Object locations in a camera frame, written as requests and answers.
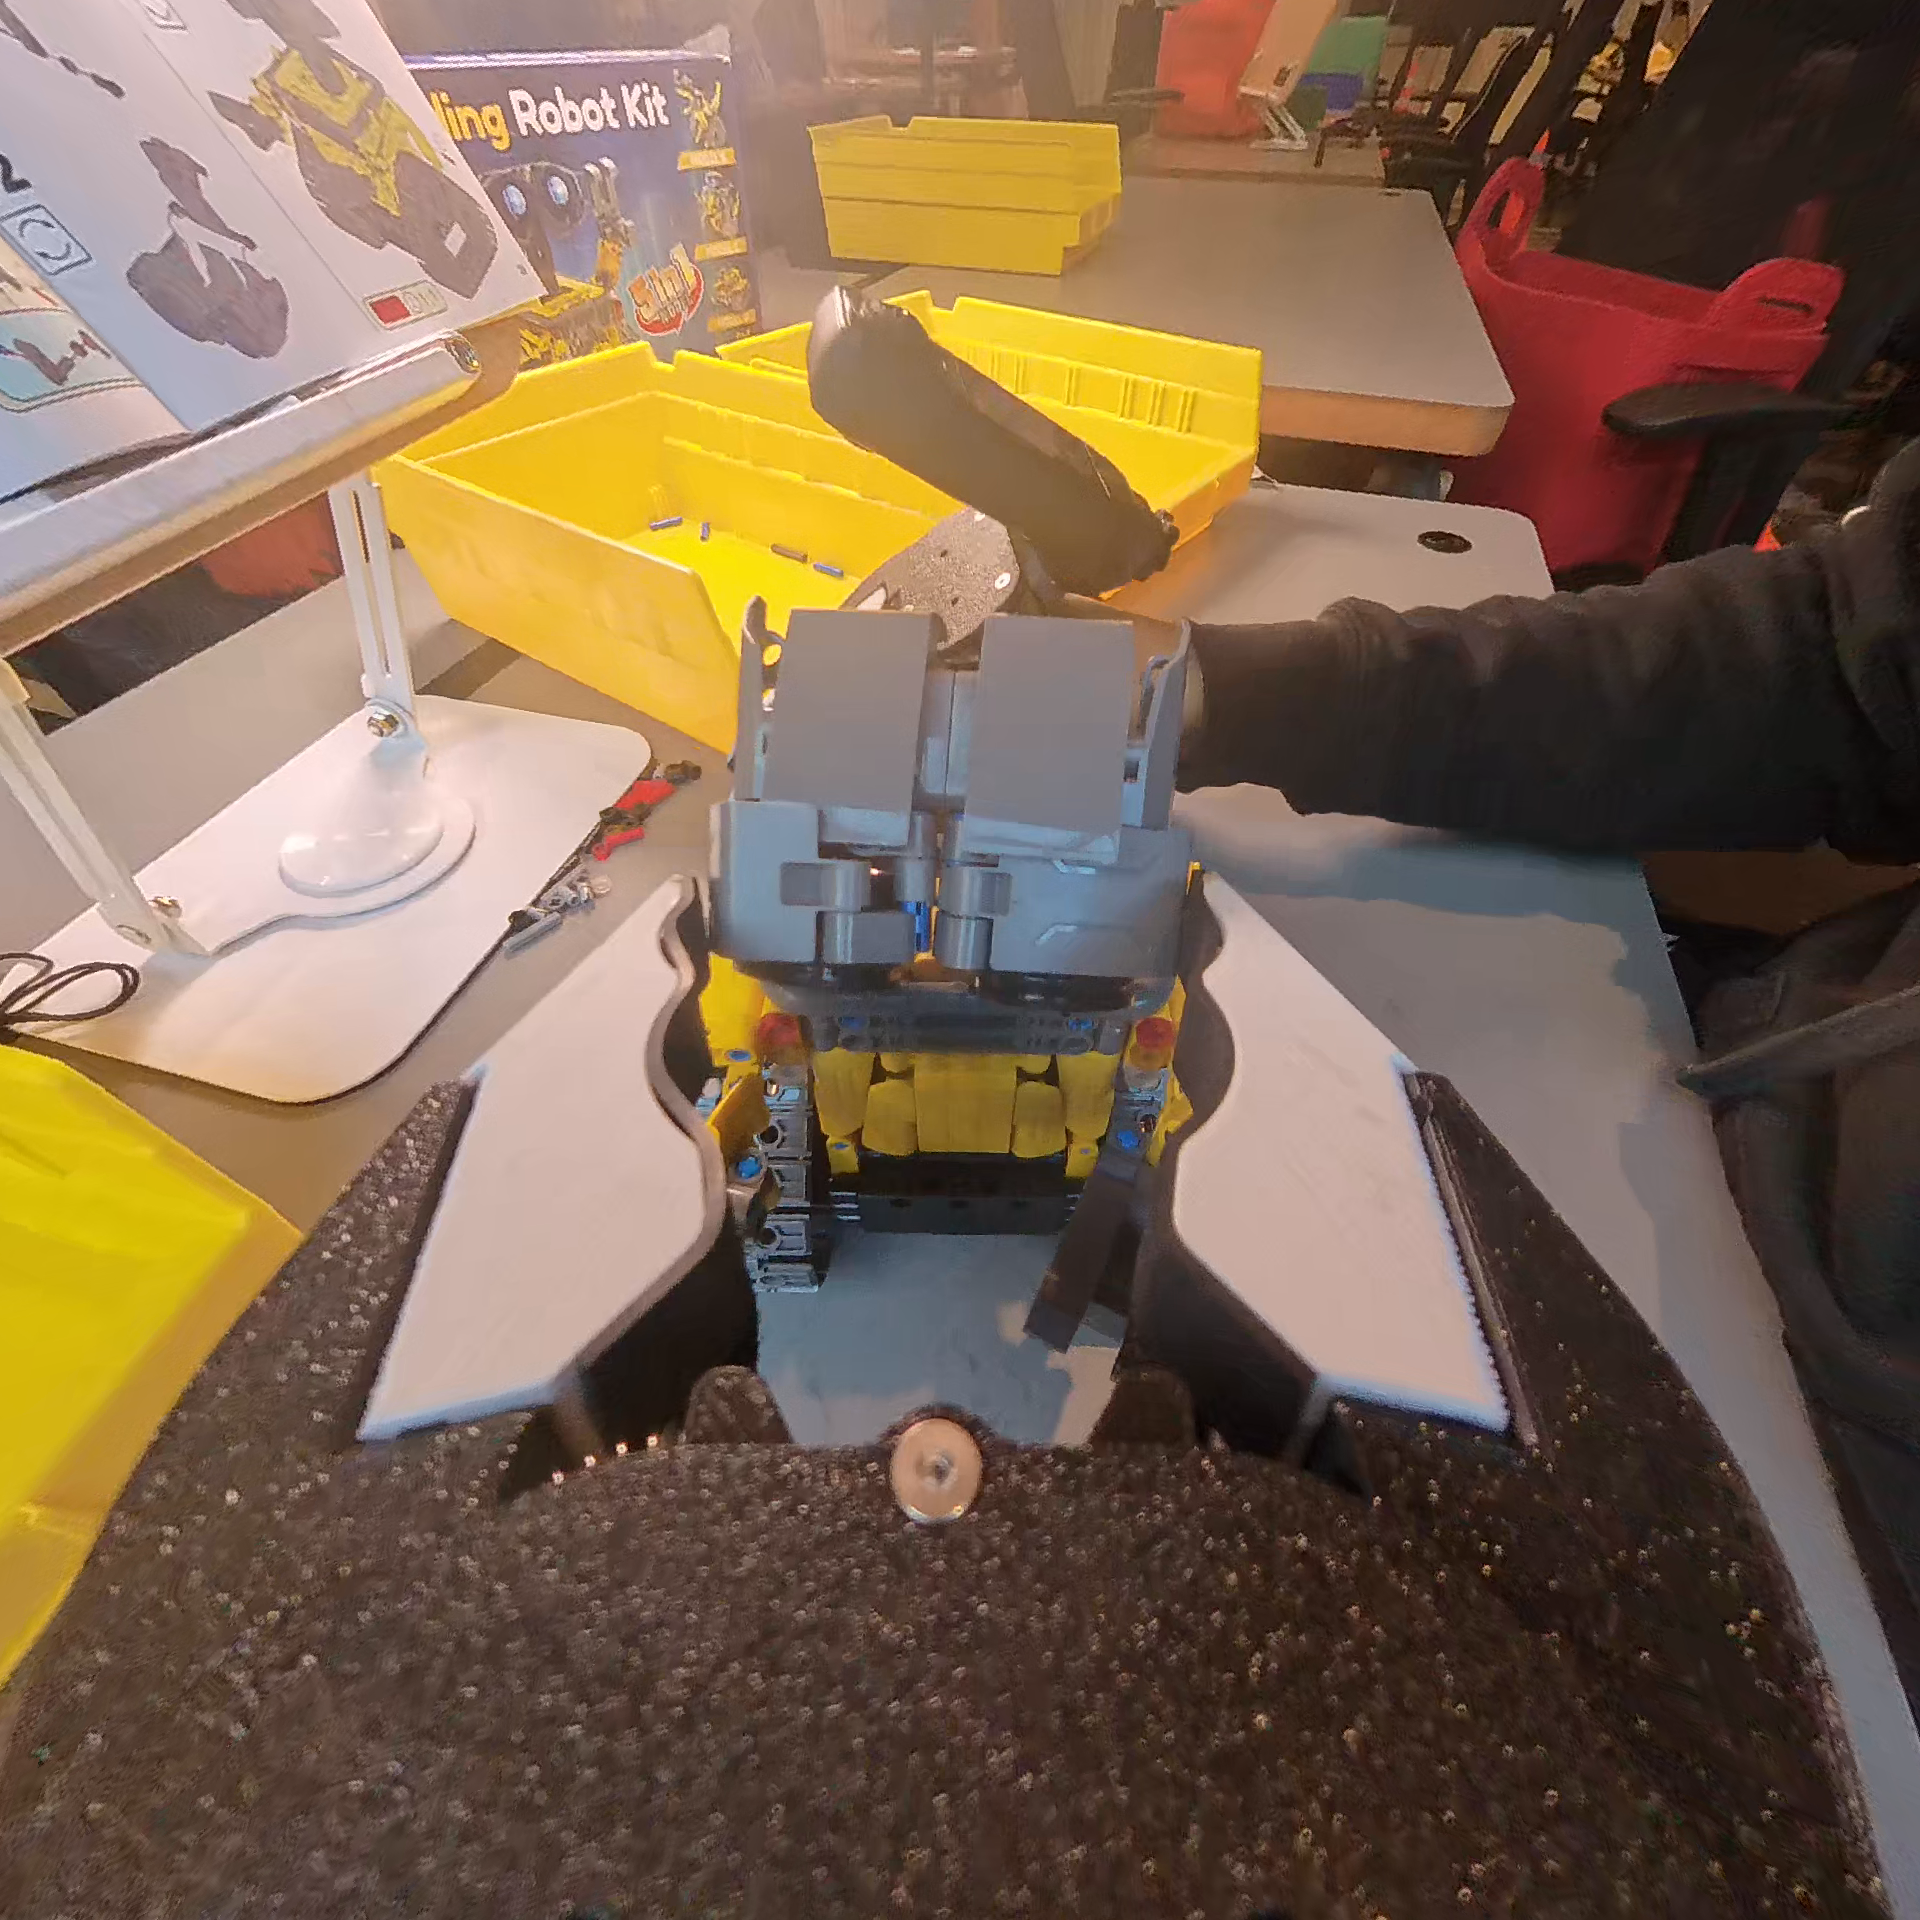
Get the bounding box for white book stand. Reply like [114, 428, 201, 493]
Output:
[0, 334, 654, 1105]

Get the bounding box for yellow plastic bin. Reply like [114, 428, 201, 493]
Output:
[374, 345, 962, 752]
[720, 292, 1263, 549]
[0, 1043, 303, 1681]

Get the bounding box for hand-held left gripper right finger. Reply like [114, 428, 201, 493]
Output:
[1126, 872, 1508, 1433]

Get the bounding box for red and black toy pieces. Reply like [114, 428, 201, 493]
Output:
[593, 760, 705, 860]

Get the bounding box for grey Lego engine assembly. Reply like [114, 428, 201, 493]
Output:
[710, 599, 1198, 1009]

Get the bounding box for person's right forearm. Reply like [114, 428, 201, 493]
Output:
[1175, 449, 1920, 868]

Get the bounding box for grey desk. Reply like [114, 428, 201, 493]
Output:
[0, 479, 1920, 1877]

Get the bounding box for instruction booklet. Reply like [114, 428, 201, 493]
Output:
[0, 0, 564, 505]

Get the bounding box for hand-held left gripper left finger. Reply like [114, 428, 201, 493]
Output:
[360, 877, 759, 1445]

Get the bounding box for grey table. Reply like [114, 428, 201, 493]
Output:
[863, 175, 1514, 460]

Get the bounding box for red bin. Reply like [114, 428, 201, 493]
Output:
[1451, 158, 1847, 577]

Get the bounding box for pile of grey toy pieces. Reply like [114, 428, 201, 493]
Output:
[507, 872, 609, 952]

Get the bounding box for stack of yellow bins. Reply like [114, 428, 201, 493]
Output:
[807, 116, 1126, 277]

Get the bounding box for blue toy kit box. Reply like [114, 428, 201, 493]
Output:
[404, 52, 768, 376]

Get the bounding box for yellow toy robot body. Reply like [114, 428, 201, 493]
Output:
[698, 960, 1203, 1344]

